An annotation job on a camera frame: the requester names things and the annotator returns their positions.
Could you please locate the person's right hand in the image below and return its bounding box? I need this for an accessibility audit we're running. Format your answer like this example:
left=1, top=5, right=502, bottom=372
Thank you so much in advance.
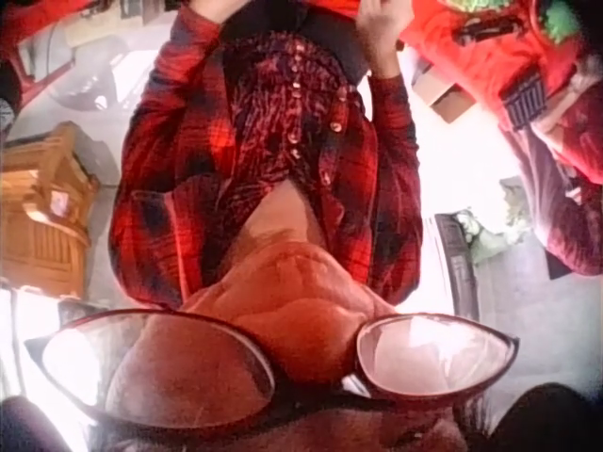
left=353, top=0, right=402, bottom=79

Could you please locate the person's left hand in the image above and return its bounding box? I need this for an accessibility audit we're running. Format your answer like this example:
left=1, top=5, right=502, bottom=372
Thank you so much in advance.
left=206, top=0, right=236, bottom=24

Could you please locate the orange-red printed cloth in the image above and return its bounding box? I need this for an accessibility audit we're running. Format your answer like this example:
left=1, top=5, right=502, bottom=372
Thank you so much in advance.
left=305, top=0, right=585, bottom=124

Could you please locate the brown cardboard box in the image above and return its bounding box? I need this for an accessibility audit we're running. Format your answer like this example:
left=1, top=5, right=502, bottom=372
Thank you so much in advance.
left=413, top=64, right=468, bottom=121

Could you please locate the green cloth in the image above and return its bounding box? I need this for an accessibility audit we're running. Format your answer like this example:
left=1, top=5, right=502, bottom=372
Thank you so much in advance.
left=536, top=0, right=584, bottom=47

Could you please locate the pale green white bag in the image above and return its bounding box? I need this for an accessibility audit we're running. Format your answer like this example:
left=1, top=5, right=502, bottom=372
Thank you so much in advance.
left=454, top=176, right=537, bottom=263

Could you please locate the black flat panel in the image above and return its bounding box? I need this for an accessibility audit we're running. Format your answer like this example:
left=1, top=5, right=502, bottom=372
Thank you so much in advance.
left=434, top=212, right=482, bottom=327

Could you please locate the red plastic chair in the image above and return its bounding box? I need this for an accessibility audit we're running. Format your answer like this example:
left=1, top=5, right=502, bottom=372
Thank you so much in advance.
left=0, top=0, right=103, bottom=98

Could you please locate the wooden slatted crate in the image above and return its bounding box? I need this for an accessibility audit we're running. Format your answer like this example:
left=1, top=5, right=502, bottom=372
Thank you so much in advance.
left=0, top=121, right=102, bottom=286

